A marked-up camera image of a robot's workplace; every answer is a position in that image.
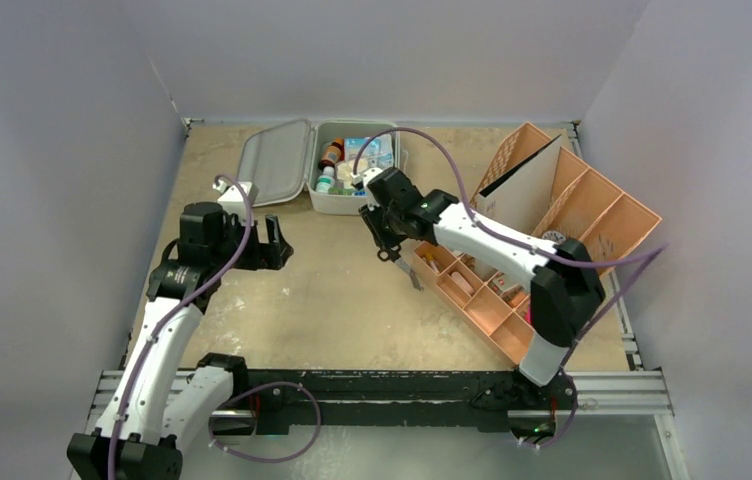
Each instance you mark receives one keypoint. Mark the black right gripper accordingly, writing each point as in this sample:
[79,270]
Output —
[383,221]

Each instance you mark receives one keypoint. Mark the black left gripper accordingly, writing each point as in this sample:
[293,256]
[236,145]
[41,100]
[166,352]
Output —
[268,255]

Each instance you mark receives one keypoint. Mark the black handled scissors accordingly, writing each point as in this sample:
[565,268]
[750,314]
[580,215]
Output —
[402,265]

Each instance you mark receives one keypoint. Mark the clear white cap bottle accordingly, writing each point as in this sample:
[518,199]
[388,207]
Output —
[326,180]

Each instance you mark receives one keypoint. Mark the white blue mask packet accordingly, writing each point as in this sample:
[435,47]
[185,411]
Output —
[379,153]

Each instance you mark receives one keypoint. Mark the brown bottle orange cap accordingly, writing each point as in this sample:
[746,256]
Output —
[332,154]

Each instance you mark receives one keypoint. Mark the grey medicine case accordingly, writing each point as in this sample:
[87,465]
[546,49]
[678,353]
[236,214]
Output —
[297,156]

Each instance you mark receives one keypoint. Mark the small green box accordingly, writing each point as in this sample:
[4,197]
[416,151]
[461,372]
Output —
[342,192]

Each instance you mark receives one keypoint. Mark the white sponge pad stack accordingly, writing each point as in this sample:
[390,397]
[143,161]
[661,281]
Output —
[344,175]

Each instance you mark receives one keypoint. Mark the blue clear wipes packet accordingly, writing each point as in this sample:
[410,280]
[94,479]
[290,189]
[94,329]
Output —
[357,147]

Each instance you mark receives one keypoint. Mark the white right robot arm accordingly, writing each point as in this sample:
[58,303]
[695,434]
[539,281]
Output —
[564,289]

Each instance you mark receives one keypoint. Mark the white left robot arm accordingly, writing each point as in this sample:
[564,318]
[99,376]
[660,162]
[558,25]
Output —
[144,432]

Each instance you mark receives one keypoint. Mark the yellow white marker pen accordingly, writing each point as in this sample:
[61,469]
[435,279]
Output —
[430,261]

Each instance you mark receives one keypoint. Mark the pink eraser block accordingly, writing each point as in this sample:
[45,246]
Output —
[462,282]

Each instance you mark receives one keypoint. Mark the peach plastic desk organizer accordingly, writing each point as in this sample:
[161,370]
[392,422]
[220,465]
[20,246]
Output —
[584,205]

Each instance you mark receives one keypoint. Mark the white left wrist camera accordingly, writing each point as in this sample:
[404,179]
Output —
[236,199]

